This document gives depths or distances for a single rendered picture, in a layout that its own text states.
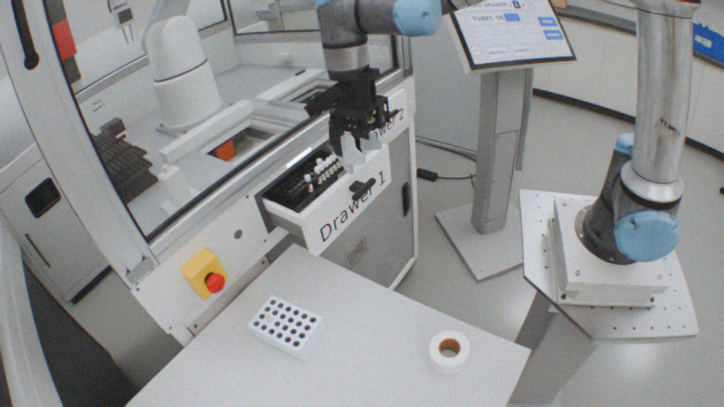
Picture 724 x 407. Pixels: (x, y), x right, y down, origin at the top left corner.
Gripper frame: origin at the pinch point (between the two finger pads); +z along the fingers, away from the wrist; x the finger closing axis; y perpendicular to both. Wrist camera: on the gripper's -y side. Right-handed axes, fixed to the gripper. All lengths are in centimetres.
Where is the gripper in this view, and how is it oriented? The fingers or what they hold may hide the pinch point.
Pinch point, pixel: (353, 161)
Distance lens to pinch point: 71.5
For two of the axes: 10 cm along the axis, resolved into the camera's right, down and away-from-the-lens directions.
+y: 8.1, 3.0, -5.1
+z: 1.2, 7.6, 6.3
